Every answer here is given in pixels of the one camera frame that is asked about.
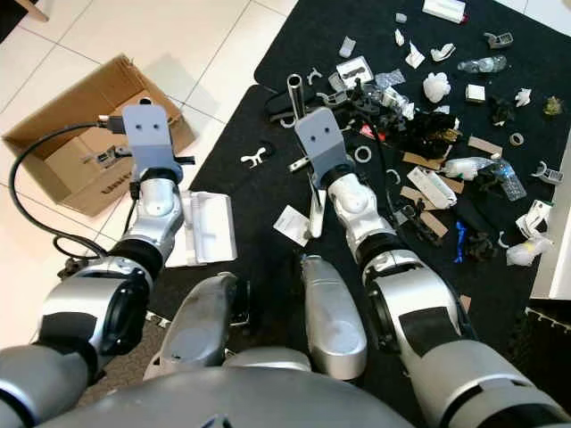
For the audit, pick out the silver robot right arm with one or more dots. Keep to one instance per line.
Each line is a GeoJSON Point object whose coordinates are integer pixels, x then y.
{"type": "Point", "coordinates": [419, 312]}

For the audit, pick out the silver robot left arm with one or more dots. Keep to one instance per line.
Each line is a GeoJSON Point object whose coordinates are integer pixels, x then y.
{"type": "Point", "coordinates": [116, 303]}

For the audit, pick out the black floor mat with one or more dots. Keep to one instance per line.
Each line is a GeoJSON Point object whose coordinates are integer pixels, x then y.
{"type": "Point", "coordinates": [259, 192]}

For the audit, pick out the black curved plastic part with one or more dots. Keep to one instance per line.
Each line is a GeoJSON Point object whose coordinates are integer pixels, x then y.
{"type": "Point", "coordinates": [281, 102]}

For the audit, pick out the white blister pack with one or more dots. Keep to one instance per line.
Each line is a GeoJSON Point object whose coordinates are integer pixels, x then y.
{"type": "Point", "coordinates": [353, 69]}

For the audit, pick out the small grey-white plastic piece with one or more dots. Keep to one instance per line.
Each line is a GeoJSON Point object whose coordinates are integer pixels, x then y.
{"type": "Point", "coordinates": [348, 46]}

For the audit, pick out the small grey plastic part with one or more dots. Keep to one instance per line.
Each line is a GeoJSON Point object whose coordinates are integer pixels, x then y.
{"type": "Point", "coordinates": [114, 159]}

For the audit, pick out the pointed white paper scrap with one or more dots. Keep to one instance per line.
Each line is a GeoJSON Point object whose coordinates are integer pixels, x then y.
{"type": "Point", "coordinates": [414, 57]}

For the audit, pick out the tiny grey cube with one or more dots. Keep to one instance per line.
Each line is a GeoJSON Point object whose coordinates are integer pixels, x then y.
{"type": "Point", "coordinates": [401, 17]}

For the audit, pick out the black pile with gold bits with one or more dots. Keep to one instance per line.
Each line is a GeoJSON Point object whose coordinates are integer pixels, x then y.
{"type": "Point", "coordinates": [433, 129]}

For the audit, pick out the crumpled white paper ball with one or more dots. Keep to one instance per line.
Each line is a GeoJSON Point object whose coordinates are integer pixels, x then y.
{"type": "Point", "coordinates": [437, 86]}

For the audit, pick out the white printed paper card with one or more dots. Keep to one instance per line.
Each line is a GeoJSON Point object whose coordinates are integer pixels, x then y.
{"type": "Point", "coordinates": [292, 226]}

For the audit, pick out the curled white paper scrap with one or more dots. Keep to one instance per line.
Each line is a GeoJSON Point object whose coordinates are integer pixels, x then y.
{"type": "Point", "coordinates": [442, 52]}

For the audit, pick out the open brown cardboard box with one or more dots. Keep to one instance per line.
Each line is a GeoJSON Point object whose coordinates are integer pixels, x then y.
{"type": "Point", "coordinates": [53, 125]}

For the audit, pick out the white pack with green print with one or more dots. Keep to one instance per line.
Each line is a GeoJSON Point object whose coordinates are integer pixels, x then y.
{"type": "Point", "coordinates": [433, 189]}

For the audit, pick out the white rectangular box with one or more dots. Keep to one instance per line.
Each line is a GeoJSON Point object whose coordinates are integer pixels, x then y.
{"type": "Point", "coordinates": [444, 9]}

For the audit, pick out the black tangled clump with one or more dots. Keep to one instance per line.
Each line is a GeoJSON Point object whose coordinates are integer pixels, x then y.
{"type": "Point", "coordinates": [500, 111]}
{"type": "Point", "coordinates": [484, 248]}
{"type": "Point", "coordinates": [73, 267]}

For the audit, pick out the small white square box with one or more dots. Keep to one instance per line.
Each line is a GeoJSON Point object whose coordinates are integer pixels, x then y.
{"type": "Point", "coordinates": [475, 93]}

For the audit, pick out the crushed clear plastic bottle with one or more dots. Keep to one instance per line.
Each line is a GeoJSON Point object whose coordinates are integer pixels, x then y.
{"type": "Point", "coordinates": [468, 168]}

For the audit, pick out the small clear plastic bottle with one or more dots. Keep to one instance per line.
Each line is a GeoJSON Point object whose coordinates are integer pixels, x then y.
{"type": "Point", "coordinates": [482, 64]}

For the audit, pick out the small brown cardboard piece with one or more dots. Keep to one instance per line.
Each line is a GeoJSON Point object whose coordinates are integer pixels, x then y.
{"type": "Point", "coordinates": [434, 226]}

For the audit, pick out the brown cardboard strip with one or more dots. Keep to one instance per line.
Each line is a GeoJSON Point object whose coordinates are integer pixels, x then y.
{"type": "Point", "coordinates": [485, 146]}

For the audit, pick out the silver robot left leg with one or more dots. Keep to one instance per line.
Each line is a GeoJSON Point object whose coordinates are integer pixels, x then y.
{"type": "Point", "coordinates": [196, 334]}

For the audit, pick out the silver robot leg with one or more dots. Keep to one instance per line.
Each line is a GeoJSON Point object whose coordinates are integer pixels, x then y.
{"type": "Point", "coordinates": [330, 321]}
{"type": "Point", "coordinates": [196, 334]}

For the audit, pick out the small grey stapler-like tool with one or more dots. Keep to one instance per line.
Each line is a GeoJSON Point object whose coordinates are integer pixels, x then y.
{"type": "Point", "coordinates": [498, 40]}

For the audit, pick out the small tape roll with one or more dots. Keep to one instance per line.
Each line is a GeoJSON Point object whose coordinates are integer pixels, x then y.
{"type": "Point", "coordinates": [510, 139]}

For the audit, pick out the small blue object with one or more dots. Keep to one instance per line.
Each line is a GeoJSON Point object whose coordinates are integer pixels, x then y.
{"type": "Point", "coordinates": [459, 245]}

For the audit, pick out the small white paper scrap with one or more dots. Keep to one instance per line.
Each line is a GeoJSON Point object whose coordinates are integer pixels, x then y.
{"type": "Point", "coordinates": [523, 96]}

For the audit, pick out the clear ribbed plastic bottle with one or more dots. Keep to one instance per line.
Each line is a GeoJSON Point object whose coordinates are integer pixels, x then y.
{"type": "Point", "coordinates": [508, 181]}

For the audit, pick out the wooden furniture leg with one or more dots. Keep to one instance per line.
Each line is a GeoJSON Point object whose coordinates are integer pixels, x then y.
{"type": "Point", "coordinates": [34, 9]}

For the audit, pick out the silver robot right leg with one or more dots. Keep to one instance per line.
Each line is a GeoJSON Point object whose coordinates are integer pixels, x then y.
{"type": "Point", "coordinates": [330, 321]}

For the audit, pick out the olive dried plant ball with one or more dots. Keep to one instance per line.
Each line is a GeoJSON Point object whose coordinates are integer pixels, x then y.
{"type": "Point", "coordinates": [553, 106]}

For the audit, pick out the white and grey plastic clip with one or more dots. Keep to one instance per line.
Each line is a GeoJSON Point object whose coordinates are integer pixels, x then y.
{"type": "Point", "coordinates": [551, 176]}

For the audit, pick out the white carton with black print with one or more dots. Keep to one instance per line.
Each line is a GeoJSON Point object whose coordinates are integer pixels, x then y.
{"type": "Point", "coordinates": [535, 218]}

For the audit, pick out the grey robot torso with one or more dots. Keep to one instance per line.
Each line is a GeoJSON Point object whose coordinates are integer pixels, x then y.
{"type": "Point", "coordinates": [232, 406]}

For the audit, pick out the crumpled white plastic bag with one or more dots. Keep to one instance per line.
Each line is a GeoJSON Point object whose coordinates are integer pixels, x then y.
{"type": "Point", "coordinates": [528, 254]}

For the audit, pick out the black grille basket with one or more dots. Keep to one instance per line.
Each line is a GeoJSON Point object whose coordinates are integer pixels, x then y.
{"type": "Point", "coordinates": [544, 343]}

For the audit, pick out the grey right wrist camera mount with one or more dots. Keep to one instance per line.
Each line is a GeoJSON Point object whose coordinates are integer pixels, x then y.
{"type": "Point", "coordinates": [321, 143]}

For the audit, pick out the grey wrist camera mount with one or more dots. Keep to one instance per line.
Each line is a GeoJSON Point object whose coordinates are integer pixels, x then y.
{"type": "Point", "coordinates": [150, 134]}
{"type": "Point", "coordinates": [321, 143]}

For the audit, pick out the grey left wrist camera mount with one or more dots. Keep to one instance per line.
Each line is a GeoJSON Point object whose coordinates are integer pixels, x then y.
{"type": "Point", "coordinates": [150, 134]}

